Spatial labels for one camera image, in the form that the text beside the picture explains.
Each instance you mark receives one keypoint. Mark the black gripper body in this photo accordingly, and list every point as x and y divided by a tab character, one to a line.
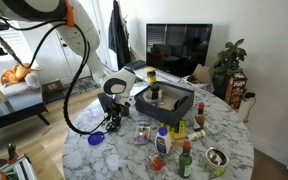
116	111

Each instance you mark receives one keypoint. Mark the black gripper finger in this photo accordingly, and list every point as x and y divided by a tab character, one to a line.
118	122
110	121

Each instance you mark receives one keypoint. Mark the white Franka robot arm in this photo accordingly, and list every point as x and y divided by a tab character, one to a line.
80	30

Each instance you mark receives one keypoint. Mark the blue round lid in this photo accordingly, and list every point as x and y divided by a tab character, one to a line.
96	138

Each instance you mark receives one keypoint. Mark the white cup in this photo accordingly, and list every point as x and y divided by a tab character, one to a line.
147	96

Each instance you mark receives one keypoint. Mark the clear plastic cup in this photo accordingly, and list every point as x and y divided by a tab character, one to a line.
113	163

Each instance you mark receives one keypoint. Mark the yellow lid vitamin bottle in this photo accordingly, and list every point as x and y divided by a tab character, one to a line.
151	76

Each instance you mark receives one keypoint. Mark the purple top snack pouch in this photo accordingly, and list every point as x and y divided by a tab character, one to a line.
141	135

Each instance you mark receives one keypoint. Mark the white paper sheet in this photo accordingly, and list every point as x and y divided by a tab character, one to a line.
140	88

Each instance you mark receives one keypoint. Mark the grey rug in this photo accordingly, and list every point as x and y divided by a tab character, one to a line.
84	85

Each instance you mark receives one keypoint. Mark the navy cardboard box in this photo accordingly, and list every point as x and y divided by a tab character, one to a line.
160	115

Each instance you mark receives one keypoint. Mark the black yellow bottle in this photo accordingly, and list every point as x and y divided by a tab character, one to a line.
154	91

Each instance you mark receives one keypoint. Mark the white bottle blue cap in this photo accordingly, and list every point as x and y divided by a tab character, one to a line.
163	143

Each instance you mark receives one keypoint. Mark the dark grey laptop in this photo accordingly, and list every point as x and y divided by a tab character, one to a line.
135	64

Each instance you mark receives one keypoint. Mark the small jar red cap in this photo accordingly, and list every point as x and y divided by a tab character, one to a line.
157	164

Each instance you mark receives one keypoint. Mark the white television stand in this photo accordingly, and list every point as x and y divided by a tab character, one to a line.
164	76

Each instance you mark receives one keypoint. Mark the yellow package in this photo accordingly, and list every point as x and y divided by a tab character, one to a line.
180	128

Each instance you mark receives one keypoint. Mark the black round object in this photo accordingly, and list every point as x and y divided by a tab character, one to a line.
180	102

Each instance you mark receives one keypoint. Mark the small cardboard floor box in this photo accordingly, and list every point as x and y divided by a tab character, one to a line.
53	86

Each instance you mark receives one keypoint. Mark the black hanging coat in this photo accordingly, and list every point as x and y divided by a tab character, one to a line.
119	36

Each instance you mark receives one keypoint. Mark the white panel door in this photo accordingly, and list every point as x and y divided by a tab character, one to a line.
59	60

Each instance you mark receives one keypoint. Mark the small white bottle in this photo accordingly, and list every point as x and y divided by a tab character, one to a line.
195	135

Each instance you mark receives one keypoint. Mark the green glass bottle red cap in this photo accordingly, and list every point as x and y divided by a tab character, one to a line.
185	165

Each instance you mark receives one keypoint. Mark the brown sauce bottle red cap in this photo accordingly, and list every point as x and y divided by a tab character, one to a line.
199	120

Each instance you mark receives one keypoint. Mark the black flat screen television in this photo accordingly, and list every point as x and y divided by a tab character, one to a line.
179	46

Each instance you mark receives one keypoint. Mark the open cardboard box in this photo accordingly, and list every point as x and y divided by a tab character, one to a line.
201	74

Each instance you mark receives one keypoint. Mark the dark coffee table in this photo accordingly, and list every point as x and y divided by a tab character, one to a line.
10	111

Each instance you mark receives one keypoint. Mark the black tool red band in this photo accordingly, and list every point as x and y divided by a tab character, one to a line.
11	150

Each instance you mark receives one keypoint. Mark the green white striped box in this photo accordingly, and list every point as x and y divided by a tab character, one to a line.
17	170

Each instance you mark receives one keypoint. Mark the orange plush toy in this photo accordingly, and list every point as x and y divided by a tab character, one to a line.
17	72

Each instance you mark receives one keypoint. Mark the open green tin can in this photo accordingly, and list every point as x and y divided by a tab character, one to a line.
214	168

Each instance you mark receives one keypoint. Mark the orange game box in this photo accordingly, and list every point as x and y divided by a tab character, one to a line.
235	90

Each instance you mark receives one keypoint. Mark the green potted plant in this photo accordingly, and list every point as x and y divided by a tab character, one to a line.
229	58

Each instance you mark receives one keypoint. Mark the white floor device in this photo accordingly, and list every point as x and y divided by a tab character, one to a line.
245	108

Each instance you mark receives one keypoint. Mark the black power adapter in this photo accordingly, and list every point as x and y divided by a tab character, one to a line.
249	95

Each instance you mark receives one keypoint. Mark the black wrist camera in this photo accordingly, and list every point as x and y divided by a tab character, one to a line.
104	101

